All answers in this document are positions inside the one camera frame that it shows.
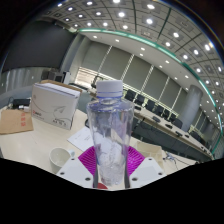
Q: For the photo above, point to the clear plastic water bottle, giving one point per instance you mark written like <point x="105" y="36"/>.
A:
<point x="110" y="133"/>

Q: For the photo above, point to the group of black office chairs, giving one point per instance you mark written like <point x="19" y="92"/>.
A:
<point x="150" y="105"/>

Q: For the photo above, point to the black flat electronic device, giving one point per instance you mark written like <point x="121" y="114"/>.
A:
<point x="20" y="102"/>

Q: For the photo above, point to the grey box monitor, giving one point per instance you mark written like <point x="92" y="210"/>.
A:
<point x="56" y="76"/>

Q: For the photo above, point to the white paper sheet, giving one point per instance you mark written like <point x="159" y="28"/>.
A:
<point x="81" y="138"/>

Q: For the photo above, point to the long curved conference desk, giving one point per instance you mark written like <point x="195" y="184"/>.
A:
<point x="156" y="125"/>

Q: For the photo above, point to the white printed cardboard box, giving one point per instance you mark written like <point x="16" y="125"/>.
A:
<point x="53" y="106"/>

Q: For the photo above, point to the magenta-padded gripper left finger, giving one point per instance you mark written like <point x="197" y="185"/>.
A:
<point x="73" y="171"/>

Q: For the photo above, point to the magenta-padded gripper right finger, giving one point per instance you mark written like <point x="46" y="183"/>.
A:
<point x="148" y="170"/>

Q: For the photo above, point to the group of ceiling lights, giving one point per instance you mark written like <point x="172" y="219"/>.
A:
<point x="149" y="21"/>

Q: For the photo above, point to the brown paper envelope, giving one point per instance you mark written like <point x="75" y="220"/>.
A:
<point x="15" y="121"/>

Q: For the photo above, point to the open white cardboard box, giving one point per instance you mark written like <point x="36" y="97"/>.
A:
<point x="150" y="150"/>

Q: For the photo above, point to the white ceramic mug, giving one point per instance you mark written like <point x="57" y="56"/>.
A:
<point x="58" y="158"/>

